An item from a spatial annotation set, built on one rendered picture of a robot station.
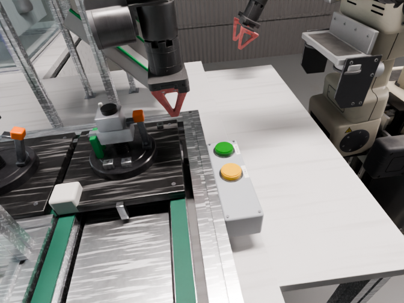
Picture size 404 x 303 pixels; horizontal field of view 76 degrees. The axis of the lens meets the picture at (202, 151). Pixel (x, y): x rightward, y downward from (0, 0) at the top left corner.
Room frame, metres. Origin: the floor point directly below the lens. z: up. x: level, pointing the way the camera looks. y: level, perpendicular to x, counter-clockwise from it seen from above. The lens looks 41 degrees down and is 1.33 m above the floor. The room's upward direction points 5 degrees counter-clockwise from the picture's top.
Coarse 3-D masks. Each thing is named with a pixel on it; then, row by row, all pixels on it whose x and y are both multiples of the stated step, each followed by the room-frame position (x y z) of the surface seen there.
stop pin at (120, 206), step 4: (116, 204) 0.30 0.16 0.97; (120, 204) 0.29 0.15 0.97; (124, 204) 0.30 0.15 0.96; (120, 208) 0.29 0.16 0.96; (124, 208) 0.29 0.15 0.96; (120, 212) 0.29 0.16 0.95; (124, 212) 0.29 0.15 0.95; (128, 212) 0.30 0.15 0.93; (120, 216) 0.29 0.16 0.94; (124, 216) 0.29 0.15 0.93; (128, 216) 0.29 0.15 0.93
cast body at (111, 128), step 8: (112, 104) 0.43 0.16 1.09; (104, 112) 0.41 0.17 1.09; (112, 112) 0.41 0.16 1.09; (120, 112) 0.42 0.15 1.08; (96, 120) 0.40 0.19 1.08; (104, 120) 0.40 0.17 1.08; (112, 120) 0.40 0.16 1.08; (120, 120) 0.40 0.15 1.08; (104, 128) 0.40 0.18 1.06; (112, 128) 0.40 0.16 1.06; (120, 128) 0.40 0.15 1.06; (128, 128) 0.40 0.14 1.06; (104, 136) 0.40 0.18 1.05; (112, 136) 0.40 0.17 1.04; (120, 136) 0.40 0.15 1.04; (128, 136) 0.40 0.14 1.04; (104, 144) 0.40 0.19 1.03
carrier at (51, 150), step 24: (0, 144) 0.50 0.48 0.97; (48, 144) 0.49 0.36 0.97; (72, 144) 0.49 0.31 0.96; (0, 168) 0.39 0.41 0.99; (24, 168) 0.39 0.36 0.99; (48, 168) 0.40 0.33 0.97; (0, 192) 0.34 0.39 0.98; (24, 192) 0.34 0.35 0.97; (48, 192) 0.33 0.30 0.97; (24, 216) 0.29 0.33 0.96
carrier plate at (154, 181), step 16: (176, 128) 0.51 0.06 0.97; (80, 144) 0.48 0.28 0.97; (160, 144) 0.45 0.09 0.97; (176, 144) 0.45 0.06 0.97; (80, 160) 0.42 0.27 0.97; (160, 160) 0.40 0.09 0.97; (176, 160) 0.40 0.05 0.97; (80, 176) 0.37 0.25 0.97; (96, 176) 0.37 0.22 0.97; (144, 176) 0.36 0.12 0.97; (160, 176) 0.35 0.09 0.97; (176, 176) 0.35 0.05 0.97; (96, 192) 0.32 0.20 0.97; (112, 192) 0.32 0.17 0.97; (128, 192) 0.32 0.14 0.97; (144, 192) 0.31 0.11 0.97; (160, 192) 0.31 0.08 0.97; (176, 192) 0.31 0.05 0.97; (80, 208) 0.30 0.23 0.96; (96, 208) 0.30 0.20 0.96
